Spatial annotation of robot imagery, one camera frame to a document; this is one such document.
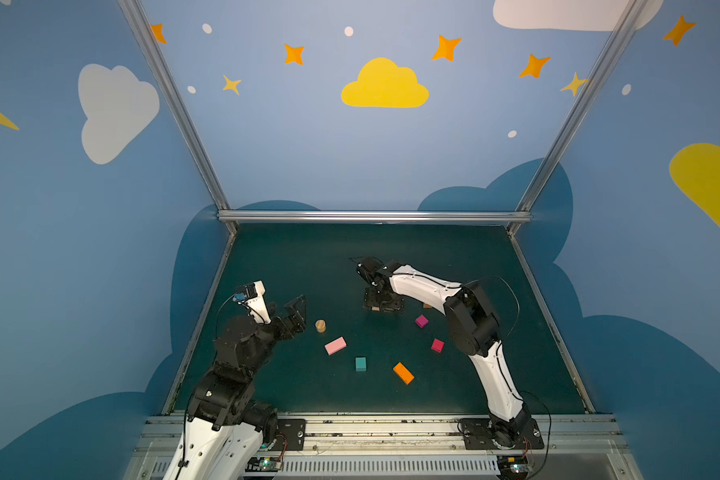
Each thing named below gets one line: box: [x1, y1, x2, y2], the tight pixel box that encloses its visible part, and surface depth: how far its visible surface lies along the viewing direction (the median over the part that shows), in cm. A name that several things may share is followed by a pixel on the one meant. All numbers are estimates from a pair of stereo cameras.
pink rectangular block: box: [324, 336, 347, 356], surface depth 91 cm
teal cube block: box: [355, 357, 367, 372], surface depth 86 cm
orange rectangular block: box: [392, 361, 415, 385], surface depth 86 cm
